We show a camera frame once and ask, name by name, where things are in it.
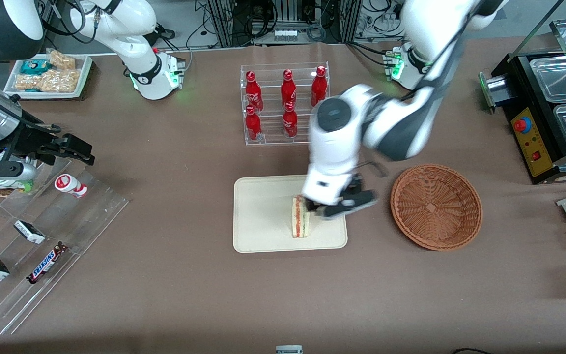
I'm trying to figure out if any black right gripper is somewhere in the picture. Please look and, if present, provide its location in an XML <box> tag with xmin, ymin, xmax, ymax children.
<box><xmin>0</xmin><ymin>122</ymin><xmax>96</xmax><ymax>167</ymax></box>

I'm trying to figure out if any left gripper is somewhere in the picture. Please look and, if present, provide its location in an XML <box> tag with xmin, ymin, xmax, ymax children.
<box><xmin>302</xmin><ymin>166</ymin><xmax>358</xmax><ymax>217</ymax></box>

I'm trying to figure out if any triangular sandwich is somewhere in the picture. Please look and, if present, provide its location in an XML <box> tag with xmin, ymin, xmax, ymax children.
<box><xmin>291</xmin><ymin>194</ymin><xmax>311</xmax><ymax>239</ymax></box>

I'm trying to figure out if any cream plastic tray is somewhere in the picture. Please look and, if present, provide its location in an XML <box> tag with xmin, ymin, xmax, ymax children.
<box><xmin>233</xmin><ymin>173</ymin><xmax>348</xmax><ymax>254</ymax></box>

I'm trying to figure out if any white snack tray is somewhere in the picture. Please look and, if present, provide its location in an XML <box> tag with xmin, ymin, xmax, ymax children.
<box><xmin>3</xmin><ymin>53</ymin><xmax>93</xmax><ymax>99</ymax></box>

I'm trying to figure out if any brown wicker basket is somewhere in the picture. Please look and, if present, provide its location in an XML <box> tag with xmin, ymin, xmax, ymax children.
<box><xmin>390</xmin><ymin>163</ymin><xmax>483</xmax><ymax>252</ymax></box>

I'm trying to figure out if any white red yogurt bottle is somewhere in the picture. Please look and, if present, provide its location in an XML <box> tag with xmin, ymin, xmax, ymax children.
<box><xmin>54</xmin><ymin>174</ymin><xmax>88</xmax><ymax>199</ymax></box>

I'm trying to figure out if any green white small bottle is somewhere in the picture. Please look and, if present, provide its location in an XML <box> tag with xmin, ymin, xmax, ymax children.
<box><xmin>0</xmin><ymin>178</ymin><xmax>35</xmax><ymax>193</ymax></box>

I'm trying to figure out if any clear acrylic stepped display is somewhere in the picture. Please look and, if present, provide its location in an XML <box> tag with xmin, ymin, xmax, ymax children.
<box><xmin>0</xmin><ymin>156</ymin><xmax>132</xmax><ymax>336</ymax></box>

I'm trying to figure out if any large peanut brittle bag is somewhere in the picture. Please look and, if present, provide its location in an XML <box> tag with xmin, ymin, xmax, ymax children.
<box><xmin>14</xmin><ymin>68</ymin><xmax>82</xmax><ymax>93</ymax></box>

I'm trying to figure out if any clear acrylic bottle rack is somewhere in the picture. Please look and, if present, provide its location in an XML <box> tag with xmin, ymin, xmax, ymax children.
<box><xmin>240</xmin><ymin>61</ymin><xmax>331</xmax><ymax>146</ymax></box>

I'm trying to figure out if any red cola bottle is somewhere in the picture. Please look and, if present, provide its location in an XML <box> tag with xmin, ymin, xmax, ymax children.
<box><xmin>281</xmin><ymin>69</ymin><xmax>297</xmax><ymax>110</ymax></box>
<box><xmin>282</xmin><ymin>102</ymin><xmax>299</xmax><ymax>139</ymax></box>
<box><xmin>245</xmin><ymin>105</ymin><xmax>263</xmax><ymax>142</ymax></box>
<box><xmin>245</xmin><ymin>71</ymin><xmax>264</xmax><ymax>113</ymax></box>
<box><xmin>311</xmin><ymin>66</ymin><xmax>328</xmax><ymax>107</ymax></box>

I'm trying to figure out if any small peanut brittle bag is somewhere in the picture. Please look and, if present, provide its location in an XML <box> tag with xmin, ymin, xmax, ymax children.
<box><xmin>48</xmin><ymin>49</ymin><xmax>77</xmax><ymax>70</ymax></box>

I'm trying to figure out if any teal snack packet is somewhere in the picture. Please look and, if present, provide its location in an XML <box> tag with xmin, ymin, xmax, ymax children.
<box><xmin>21</xmin><ymin>59</ymin><xmax>51</xmax><ymax>75</ymax></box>

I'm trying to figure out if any snickers chocolate bar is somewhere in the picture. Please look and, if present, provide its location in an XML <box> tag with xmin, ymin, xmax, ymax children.
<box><xmin>26</xmin><ymin>241</ymin><xmax>69</xmax><ymax>285</ymax></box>

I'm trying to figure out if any black yellow fryer machine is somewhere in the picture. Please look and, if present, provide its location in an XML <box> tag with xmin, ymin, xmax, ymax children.
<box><xmin>480</xmin><ymin>48</ymin><xmax>566</xmax><ymax>185</ymax></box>

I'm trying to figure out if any aluminium frame rack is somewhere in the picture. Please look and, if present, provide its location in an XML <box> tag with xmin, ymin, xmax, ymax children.
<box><xmin>206</xmin><ymin>0</ymin><xmax>363</xmax><ymax>48</ymax></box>

